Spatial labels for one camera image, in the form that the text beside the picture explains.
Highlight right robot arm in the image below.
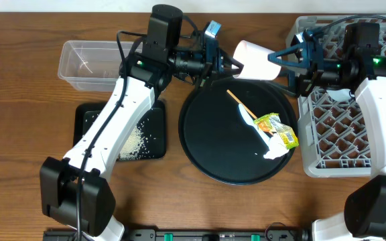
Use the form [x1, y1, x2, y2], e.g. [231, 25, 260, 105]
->
[268, 19, 386, 240]

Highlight clear plastic bin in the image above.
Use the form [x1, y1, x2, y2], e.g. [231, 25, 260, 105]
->
[57, 40, 167, 94]

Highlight grey dishwasher rack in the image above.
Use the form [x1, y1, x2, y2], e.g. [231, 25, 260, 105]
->
[285, 15, 386, 177]

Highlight wooden chopstick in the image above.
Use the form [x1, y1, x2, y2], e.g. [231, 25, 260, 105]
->
[227, 89, 273, 136]

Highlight round black serving tray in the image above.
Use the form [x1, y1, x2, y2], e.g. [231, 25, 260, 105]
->
[178, 78, 297, 185]

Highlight light blue bowl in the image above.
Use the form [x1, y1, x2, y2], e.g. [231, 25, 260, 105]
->
[326, 89, 355, 102]

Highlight white napkin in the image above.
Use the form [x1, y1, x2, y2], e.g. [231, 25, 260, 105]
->
[263, 134, 289, 159]

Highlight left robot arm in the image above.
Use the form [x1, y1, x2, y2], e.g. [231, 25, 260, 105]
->
[40, 4, 243, 240]

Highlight yellow snack wrapper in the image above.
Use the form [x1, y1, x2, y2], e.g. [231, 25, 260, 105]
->
[253, 112, 299, 149]

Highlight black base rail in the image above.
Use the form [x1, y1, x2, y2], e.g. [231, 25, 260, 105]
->
[43, 228, 314, 241]

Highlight pink cup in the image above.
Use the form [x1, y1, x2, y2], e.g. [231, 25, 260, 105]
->
[233, 40, 281, 81]

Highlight white plastic spoon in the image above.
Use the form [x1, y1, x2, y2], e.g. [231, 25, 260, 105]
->
[238, 104, 270, 145]

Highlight rice grains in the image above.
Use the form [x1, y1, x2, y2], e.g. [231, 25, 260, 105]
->
[119, 108, 162, 161]

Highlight black rectangular tray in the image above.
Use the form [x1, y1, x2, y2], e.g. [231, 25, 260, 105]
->
[73, 100, 167, 161]

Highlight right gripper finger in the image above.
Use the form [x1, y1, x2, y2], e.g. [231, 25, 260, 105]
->
[267, 45, 303, 66]
[273, 72, 300, 97]

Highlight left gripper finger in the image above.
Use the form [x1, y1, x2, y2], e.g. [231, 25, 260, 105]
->
[220, 50, 243, 67]
[221, 64, 243, 76]

